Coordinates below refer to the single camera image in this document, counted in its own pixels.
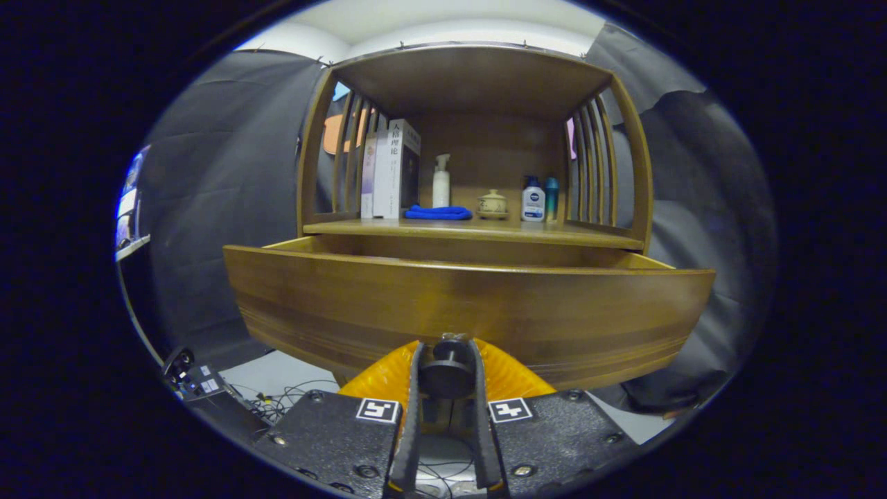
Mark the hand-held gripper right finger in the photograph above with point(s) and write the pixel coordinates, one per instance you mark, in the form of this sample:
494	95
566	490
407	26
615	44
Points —
483	430

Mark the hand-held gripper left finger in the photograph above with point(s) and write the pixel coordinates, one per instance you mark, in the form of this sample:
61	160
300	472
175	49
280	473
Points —
410	430

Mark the wooden countertop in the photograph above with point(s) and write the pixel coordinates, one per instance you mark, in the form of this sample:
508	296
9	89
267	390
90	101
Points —
471	229

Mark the wooden cabinet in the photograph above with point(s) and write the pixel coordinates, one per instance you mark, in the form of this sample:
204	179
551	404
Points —
485	138

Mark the black floor device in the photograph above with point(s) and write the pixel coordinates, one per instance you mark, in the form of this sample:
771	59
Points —
201	384

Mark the blue folded cloth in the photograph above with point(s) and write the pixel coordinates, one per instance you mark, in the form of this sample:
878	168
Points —
436	213

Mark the lidded ceramic teacup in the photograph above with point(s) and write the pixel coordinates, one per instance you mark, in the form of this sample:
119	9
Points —
492	205

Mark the white bottle with blue cap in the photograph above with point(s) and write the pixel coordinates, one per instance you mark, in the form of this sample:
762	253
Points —
533	204

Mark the teal slim bottle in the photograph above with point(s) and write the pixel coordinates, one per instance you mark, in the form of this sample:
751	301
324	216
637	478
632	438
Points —
551	201

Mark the white pump bottle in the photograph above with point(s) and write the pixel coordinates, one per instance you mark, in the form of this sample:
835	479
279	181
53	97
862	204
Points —
441	190

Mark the thin pale purple book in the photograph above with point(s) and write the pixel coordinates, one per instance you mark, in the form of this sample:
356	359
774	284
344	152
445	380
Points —
368	180

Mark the thick white book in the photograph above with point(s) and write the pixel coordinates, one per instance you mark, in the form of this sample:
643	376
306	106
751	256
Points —
398	173

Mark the white side table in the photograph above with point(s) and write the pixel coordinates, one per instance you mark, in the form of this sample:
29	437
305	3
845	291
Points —
132	248

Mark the computer monitor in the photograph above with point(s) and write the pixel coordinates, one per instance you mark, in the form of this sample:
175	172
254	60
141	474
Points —
128	204

